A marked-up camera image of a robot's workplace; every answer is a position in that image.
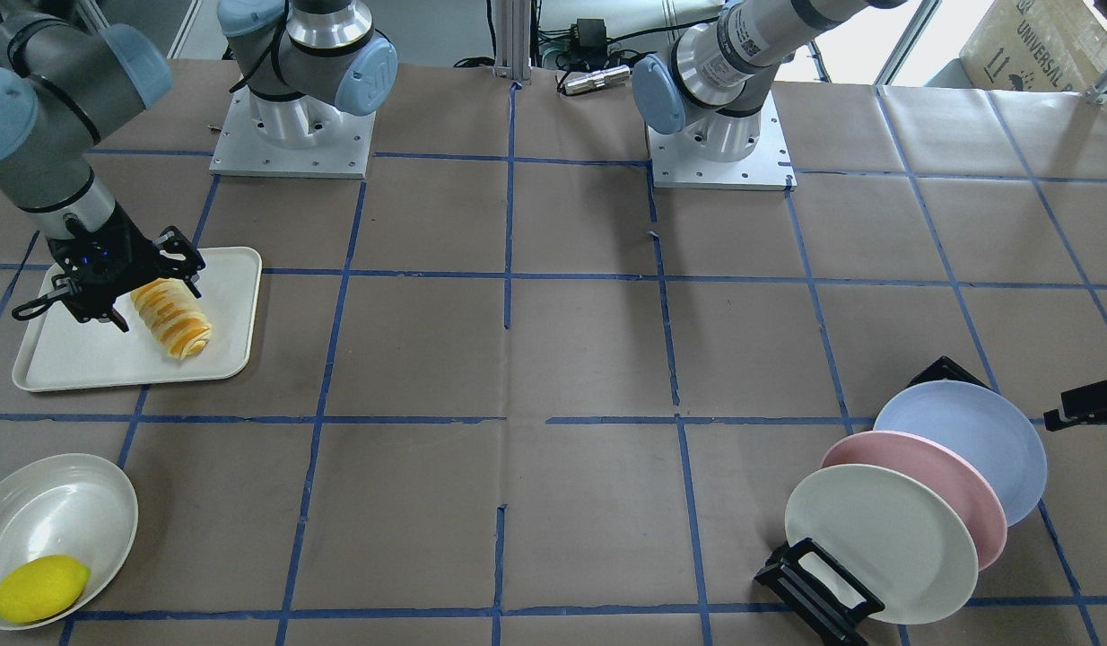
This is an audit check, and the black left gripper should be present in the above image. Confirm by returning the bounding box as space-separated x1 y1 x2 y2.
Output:
1044 381 1107 431

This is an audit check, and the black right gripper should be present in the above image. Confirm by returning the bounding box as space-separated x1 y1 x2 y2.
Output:
12 210 205 334

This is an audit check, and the striped bread roll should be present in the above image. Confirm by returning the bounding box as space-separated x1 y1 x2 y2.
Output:
130 278 213 360

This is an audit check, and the blue plate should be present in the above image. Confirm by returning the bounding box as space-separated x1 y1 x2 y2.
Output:
873 381 1047 525

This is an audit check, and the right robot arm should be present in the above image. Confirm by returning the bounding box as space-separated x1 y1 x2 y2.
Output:
0 1 399 331

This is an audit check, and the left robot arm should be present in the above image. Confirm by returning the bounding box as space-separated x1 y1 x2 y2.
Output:
632 1 1103 423

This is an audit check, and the pink plate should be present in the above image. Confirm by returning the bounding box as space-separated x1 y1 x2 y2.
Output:
820 430 1008 570

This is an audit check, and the cream white plate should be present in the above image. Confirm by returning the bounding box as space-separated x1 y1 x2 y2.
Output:
784 465 979 624

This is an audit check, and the black plate rack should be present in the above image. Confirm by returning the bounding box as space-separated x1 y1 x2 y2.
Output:
755 356 999 645

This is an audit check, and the white rectangular tray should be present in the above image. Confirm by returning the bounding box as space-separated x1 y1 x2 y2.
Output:
12 247 262 392

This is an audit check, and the white shallow dish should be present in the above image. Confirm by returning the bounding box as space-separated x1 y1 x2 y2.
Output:
0 454 139 631

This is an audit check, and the yellow lemon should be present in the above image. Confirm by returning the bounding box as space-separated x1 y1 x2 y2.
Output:
0 554 91 624

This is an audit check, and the cardboard box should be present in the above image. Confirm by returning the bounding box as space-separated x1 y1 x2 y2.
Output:
959 1 1107 92

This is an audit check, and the black power adapter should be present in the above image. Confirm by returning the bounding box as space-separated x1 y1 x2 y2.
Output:
569 18 607 55

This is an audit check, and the silver metal connector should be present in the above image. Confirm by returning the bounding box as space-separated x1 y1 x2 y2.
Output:
557 65 632 97

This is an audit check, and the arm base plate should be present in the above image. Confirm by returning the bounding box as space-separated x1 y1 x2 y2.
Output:
209 87 376 179
645 95 798 191

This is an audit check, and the aluminium frame post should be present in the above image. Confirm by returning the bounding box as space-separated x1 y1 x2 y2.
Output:
492 0 537 86

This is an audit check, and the black cables bundle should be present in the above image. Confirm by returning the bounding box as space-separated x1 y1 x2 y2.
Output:
453 0 725 73

